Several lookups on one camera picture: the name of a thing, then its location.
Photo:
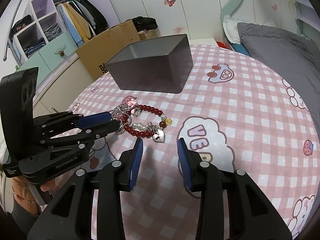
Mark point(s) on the mint green bunk bed frame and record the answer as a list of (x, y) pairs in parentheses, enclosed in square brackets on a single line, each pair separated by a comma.
[(229, 8)]

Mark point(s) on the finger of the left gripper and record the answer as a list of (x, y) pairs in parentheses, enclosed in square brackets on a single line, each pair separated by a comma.
[(102, 130), (93, 120)]

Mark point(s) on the small brown cardboard box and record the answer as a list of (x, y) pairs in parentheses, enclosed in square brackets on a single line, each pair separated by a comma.
[(147, 34)]

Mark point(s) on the large brown cardboard box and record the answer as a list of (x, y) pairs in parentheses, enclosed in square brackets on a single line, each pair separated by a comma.
[(95, 53)]

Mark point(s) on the grey metal tin box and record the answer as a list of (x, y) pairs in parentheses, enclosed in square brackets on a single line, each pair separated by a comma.
[(160, 64)]

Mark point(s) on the person's left hand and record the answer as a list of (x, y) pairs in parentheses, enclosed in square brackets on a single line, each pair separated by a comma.
[(22, 193)]

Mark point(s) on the purple wall shelves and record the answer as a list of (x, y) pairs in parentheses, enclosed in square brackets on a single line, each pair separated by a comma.
[(307, 19)]

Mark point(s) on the black bag on boxes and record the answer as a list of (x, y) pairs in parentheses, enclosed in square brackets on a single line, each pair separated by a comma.
[(144, 23)]

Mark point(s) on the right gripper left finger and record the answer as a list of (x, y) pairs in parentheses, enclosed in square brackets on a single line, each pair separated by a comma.
[(69, 214)]

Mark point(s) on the hanging clothes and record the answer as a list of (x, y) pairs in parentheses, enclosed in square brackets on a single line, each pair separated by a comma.
[(81, 19)]

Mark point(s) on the teal bed sheet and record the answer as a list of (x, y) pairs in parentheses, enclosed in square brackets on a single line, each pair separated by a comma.
[(240, 48)]

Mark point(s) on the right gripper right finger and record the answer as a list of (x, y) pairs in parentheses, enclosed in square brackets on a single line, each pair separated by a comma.
[(251, 215)]

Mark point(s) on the purple open wardrobe shelf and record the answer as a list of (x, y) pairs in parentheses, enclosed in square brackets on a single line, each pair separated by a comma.
[(37, 37)]

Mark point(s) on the white pillow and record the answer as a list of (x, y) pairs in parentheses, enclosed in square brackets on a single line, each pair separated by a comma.
[(236, 28)]

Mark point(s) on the pink checkered tablecloth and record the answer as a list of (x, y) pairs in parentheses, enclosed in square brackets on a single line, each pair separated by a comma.
[(236, 112)]

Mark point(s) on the grey bed blanket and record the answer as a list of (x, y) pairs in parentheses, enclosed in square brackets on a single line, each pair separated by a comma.
[(294, 58)]

